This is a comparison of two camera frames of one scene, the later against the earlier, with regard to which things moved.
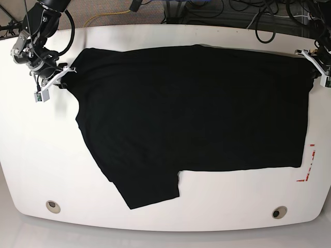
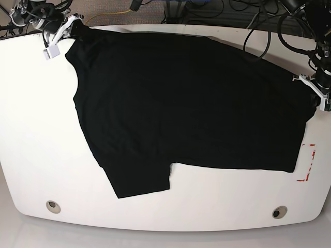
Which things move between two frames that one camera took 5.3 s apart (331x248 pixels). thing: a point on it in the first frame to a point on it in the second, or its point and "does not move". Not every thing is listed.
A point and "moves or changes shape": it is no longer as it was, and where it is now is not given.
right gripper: [322, 56] to [322, 81]
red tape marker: [307, 173] does not move
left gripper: [28, 50] to [45, 17]
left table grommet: [53, 206] does not move
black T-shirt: [149, 114] moves or changes shape
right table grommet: [279, 212] does not move
